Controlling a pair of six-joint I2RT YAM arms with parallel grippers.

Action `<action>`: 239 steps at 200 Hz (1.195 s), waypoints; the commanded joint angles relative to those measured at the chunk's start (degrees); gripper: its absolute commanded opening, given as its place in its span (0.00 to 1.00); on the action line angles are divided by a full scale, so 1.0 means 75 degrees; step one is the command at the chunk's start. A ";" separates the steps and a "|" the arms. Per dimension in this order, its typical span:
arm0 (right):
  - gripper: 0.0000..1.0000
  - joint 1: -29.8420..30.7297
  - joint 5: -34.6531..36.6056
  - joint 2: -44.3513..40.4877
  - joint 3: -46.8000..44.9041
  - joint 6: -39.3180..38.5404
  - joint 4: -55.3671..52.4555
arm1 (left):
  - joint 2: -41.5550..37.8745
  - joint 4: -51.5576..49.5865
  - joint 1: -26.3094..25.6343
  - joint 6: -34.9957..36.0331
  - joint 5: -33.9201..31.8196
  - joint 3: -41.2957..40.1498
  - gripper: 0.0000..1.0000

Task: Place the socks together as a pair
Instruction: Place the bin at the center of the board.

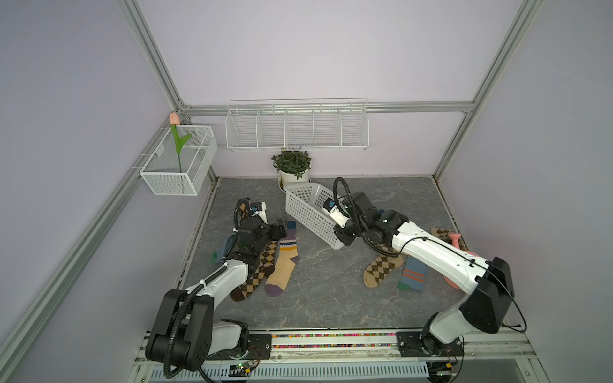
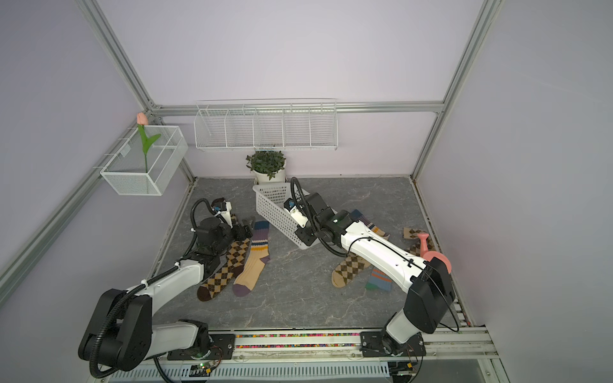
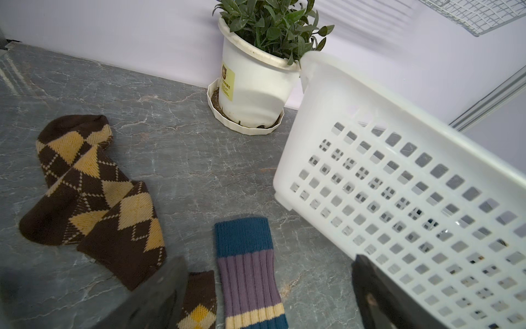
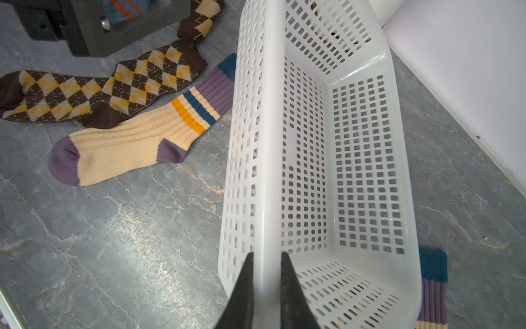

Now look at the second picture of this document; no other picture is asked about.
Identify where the striped beige purple sock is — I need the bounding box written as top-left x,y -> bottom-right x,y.
350,209 -> 390,240
232,220 -> 271,297

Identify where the white plastic perforated basket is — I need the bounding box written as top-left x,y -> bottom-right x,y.
252,183 -> 308,250

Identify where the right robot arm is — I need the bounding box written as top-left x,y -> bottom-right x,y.
284,177 -> 456,356

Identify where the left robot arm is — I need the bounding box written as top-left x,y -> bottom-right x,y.
78,198 -> 252,379

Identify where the tan argyle sock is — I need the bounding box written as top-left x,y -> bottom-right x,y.
331,255 -> 371,288
403,228 -> 435,256

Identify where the potted green plant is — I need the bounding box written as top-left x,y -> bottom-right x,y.
246,150 -> 286,184

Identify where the pink watering can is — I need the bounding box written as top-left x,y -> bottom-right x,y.
418,233 -> 453,273

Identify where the pink artificial tulip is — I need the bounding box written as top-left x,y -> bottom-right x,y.
137,113 -> 161,172

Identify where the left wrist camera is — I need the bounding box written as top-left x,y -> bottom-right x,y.
211,197 -> 233,227

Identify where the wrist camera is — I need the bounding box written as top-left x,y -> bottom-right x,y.
211,197 -> 233,227
284,198 -> 308,228

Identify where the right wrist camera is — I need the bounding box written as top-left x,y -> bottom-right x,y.
284,198 -> 308,228

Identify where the white wire wall shelf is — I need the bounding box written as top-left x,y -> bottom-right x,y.
194,98 -> 338,151

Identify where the white mesh wall box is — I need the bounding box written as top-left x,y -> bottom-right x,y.
100,125 -> 188,196

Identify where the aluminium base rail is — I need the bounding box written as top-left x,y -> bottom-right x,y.
95,326 -> 500,367

